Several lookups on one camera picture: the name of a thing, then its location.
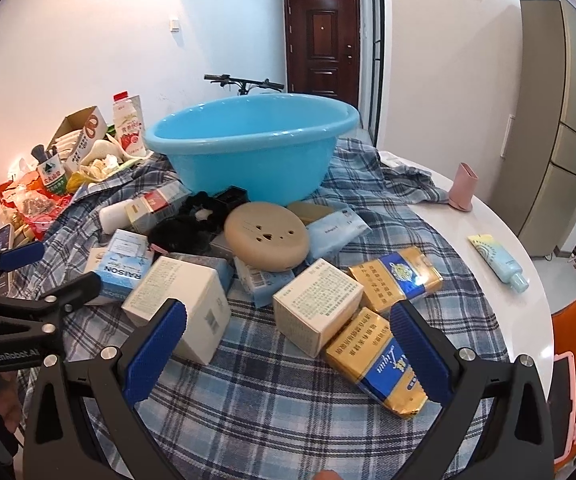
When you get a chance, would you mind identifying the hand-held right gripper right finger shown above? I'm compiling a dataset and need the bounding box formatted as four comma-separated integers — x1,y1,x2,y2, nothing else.
388,299,556,480

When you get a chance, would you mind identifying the strawberry milk bottle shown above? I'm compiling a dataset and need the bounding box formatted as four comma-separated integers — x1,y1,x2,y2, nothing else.
112,91,147,157

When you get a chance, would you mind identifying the blue plastic basin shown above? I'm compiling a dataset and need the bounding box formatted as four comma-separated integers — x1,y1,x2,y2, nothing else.
143,92,361,208

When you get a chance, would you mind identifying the pale blue packet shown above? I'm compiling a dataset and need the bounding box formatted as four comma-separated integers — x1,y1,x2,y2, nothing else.
233,257,296,308

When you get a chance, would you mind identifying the gold cigarette pack blue emblem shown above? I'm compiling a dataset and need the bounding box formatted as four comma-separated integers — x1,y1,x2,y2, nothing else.
347,247,444,315

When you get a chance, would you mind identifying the white pretzel box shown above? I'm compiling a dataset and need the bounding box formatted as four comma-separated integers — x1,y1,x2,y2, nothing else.
46,106,109,176

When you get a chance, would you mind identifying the pink cup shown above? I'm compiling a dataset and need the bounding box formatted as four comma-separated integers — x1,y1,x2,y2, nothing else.
448,162,479,212

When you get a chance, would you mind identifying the white crumpled bag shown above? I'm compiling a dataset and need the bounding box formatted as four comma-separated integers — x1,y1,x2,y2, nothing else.
80,140,139,181

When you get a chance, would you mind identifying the large white paper box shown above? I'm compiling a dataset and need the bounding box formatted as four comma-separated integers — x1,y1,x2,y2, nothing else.
122,255,232,365

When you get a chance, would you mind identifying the yellow bag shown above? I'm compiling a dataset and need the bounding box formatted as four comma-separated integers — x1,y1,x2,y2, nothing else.
66,170,94,195

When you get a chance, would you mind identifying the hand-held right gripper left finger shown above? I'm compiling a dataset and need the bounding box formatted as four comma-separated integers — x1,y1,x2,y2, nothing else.
23,297,204,480

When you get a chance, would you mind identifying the brown door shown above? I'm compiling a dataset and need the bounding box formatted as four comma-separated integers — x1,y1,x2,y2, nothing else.
284,0,360,108

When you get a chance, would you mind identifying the gold cigarette pack blue band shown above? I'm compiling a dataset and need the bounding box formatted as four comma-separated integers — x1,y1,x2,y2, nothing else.
324,307,429,420

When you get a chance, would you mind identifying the white cylinder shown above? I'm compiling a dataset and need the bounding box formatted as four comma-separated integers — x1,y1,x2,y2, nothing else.
99,201,130,234

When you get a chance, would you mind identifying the blue and white box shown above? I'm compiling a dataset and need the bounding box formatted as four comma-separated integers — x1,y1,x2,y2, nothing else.
93,230,155,301

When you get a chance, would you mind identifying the tan box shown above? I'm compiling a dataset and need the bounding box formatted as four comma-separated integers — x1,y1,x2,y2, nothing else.
286,201,336,226

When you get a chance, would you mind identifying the person's left hand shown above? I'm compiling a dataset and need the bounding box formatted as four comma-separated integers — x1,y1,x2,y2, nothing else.
0,369,23,435

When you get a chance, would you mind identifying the light blue cream tube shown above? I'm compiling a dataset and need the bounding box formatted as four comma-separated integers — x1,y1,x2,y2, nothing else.
468,234,530,292

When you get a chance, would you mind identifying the beige refrigerator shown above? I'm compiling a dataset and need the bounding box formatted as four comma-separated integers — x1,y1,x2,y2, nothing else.
488,0,576,261

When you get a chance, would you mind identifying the red and white cigarette pack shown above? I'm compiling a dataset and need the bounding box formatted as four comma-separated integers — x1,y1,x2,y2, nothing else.
125,181,192,235

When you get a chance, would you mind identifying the small black box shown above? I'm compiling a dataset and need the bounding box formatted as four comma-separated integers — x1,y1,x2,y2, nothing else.
210,186,247,218

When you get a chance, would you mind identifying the small white paper box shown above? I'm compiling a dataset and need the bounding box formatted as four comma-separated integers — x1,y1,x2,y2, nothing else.
272,258,365,358

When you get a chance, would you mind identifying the light blue tissue packet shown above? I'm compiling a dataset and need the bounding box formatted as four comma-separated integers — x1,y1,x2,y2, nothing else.
305,208,373,261

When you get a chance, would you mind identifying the blue plaid cloth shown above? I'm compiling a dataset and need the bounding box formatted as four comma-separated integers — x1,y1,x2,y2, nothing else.
5,137,511,480

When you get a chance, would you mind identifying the tablet in pink case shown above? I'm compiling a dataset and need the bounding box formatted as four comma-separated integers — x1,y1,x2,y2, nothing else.
548,351,576,466

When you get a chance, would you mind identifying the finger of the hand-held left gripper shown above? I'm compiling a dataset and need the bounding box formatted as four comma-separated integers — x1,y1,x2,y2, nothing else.
0,241,46,301
0,271,103,333

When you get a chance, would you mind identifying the round beige disc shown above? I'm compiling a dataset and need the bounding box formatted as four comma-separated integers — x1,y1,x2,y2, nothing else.
224,201,311,273

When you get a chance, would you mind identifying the black-framed glass door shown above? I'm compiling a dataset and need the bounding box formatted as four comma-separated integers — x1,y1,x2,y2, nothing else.
365,0,386,146

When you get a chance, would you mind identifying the black bicycle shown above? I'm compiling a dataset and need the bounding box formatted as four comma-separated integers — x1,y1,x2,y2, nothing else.
204,74,285,97

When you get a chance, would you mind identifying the black scrunchie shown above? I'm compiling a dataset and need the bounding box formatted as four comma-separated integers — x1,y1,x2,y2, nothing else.
148,192,229,256

